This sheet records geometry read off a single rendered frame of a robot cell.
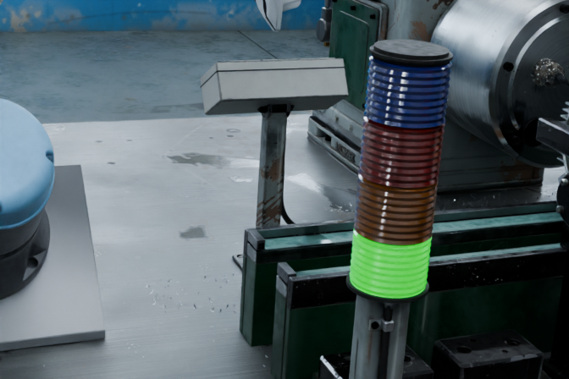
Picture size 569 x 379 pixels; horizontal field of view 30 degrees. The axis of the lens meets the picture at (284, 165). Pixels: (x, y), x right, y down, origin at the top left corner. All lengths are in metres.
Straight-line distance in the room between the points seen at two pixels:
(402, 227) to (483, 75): 0.70
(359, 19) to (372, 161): 0.98
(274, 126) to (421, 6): 0.39
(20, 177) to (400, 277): 0.40
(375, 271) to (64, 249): 0.53
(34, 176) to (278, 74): 0.40
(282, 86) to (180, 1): 5.50
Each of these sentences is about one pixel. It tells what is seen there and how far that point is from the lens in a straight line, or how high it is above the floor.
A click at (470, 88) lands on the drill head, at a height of 1.02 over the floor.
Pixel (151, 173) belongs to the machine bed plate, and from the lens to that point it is 1.74.
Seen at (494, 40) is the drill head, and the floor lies 1.10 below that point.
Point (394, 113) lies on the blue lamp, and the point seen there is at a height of 1.18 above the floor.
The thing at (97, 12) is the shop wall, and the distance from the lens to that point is 6.70.
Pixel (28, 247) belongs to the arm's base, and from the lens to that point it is 1.16.
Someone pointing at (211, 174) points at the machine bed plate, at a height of 0.80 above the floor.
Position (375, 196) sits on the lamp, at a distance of 0.78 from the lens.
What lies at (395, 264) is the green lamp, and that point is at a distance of 0.79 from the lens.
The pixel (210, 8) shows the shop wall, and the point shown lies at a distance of 6.85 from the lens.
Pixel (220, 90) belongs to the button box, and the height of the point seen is 1.05.
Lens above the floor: 1.37
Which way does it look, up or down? 19 degrees down
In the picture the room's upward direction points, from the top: 4 degrees clockwise
